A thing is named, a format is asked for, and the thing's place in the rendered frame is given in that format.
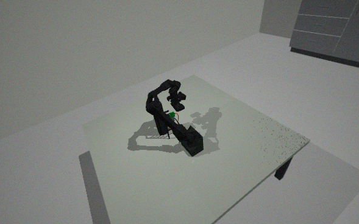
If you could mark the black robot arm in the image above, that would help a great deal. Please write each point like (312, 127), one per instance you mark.
(154, 108)

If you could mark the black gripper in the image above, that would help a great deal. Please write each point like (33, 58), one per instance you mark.
(175, 103)

